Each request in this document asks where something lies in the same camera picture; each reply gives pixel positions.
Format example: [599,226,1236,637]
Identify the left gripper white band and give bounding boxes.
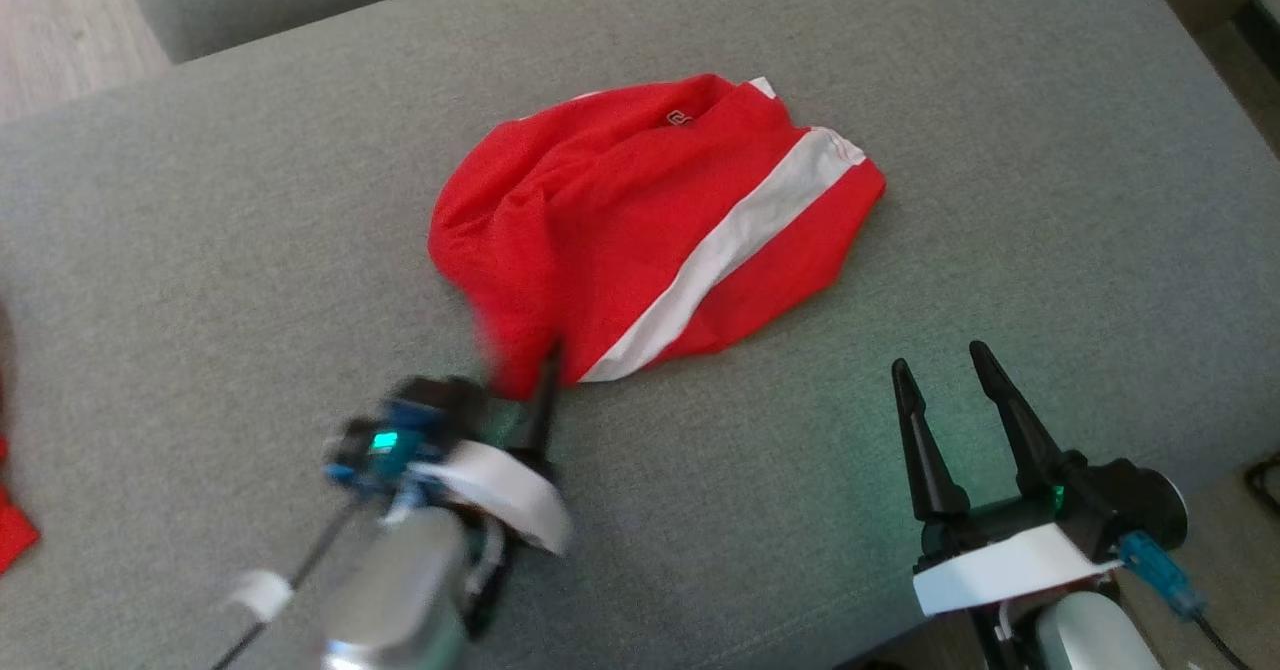
[413,322,574,643]

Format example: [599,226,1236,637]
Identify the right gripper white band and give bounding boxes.
[892,340,1123,617]

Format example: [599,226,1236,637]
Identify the red shorts with white stripe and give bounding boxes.
[427,73,888,401]

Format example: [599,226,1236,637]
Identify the red basketball jersey white trim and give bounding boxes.
[0,300,41,576]

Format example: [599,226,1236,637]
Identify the grey sofa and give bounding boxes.
[0,0,1280,670]

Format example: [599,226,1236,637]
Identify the dark object with white edge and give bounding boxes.
[1232,0,1280,53]

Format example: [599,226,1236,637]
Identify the cable with blue connector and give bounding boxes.
[1118,530,1256,670]

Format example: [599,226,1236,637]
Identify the black floor cable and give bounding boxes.
[1243,453,1280,513]

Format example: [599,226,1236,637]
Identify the black cable with white tag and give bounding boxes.
[208,498,363,670]

